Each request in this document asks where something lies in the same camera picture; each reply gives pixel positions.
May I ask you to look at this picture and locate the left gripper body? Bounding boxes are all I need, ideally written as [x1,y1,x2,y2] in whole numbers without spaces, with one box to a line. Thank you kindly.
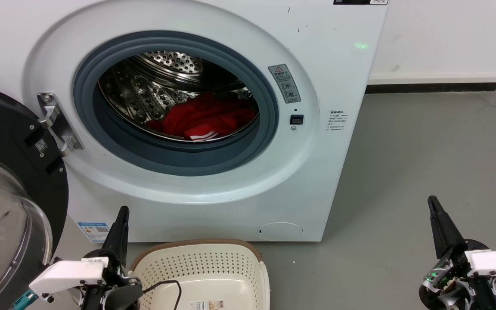
[29,249,143,310]

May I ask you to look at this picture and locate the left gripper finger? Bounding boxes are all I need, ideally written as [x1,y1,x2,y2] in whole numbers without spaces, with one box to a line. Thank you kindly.
[102,206,130,265]

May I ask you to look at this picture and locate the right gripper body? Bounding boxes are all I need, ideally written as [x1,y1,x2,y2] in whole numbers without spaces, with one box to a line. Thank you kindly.
[418,239,496,310]

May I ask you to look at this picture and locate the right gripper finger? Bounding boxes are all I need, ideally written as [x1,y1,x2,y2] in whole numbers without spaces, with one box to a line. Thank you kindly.
[428,195,468,260]

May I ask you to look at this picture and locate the red garment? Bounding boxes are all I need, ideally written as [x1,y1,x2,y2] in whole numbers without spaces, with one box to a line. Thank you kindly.
[146,93,256,142]

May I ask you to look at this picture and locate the cream plastic laundry basket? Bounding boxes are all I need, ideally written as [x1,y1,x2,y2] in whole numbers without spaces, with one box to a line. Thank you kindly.
[128,239,271,310]

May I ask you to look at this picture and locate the printed warning label sticker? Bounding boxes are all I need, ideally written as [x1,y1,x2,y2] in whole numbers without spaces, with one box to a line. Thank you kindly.
[189,300,225,310]

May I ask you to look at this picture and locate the silver metal door hinge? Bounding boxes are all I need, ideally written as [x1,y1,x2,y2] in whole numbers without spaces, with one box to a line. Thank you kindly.
[37,92,84,156]

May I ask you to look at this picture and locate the stainless steel washing machine drum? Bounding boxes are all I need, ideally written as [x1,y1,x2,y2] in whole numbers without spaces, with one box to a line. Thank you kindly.
[98,51,260,143]

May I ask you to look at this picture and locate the black washing machine door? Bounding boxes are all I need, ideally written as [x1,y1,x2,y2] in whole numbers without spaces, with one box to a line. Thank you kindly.
[0,83,69,310]

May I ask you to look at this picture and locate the black panel with white label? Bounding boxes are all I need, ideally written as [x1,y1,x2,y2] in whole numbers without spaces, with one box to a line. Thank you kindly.
[333,0,389,6]

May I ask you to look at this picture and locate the blue white energy label sticker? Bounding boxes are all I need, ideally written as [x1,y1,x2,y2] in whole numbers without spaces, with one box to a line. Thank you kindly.
[77,222,111,243]

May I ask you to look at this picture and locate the grey rubber door gasket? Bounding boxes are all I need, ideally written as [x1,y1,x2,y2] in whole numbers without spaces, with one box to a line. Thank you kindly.
[73,30,279,177]

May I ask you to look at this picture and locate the white baseboard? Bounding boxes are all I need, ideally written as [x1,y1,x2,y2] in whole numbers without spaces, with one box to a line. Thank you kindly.
[368,71,496,85]

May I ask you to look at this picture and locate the small printed text label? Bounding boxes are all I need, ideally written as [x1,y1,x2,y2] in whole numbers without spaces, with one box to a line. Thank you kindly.
[326,110,350,132]

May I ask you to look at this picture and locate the round white filter cover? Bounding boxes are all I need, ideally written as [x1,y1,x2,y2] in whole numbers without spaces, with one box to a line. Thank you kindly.
[257,222,304,241]

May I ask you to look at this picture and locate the white front-load washing machine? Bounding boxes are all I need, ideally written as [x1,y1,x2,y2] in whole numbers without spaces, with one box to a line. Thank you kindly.
[0,0,390,242]

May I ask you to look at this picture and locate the grey warning sticker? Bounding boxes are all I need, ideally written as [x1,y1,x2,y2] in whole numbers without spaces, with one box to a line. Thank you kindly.
[268,64,301,104]

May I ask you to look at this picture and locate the thin black left gripper cable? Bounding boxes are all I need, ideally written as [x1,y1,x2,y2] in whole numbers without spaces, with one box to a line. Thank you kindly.
[143,280,183,310]

